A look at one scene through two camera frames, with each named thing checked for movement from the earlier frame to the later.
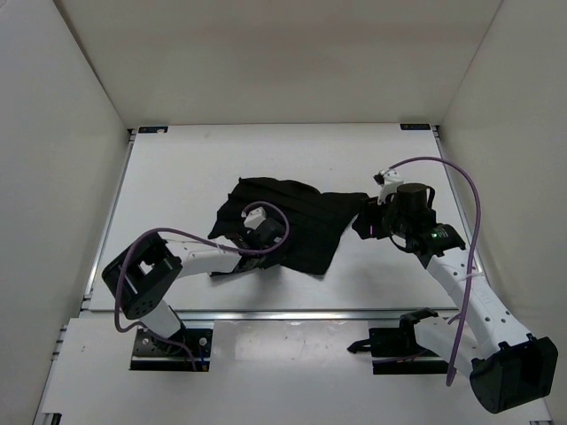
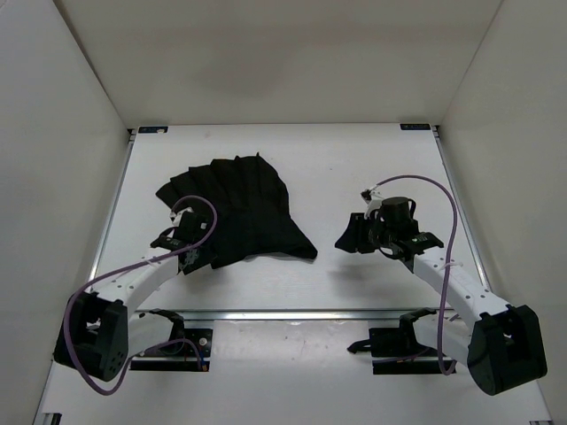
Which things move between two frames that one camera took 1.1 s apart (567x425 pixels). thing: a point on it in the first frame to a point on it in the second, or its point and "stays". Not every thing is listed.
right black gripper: (366, 225) to (353, 240)
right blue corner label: (415, 127) stays
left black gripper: (268, 260) to (190, 266)
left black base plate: (189, 351) stays
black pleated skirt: (318, 223) to (252, 205)
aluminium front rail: (275, 315) stays
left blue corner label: (152, 129) stays
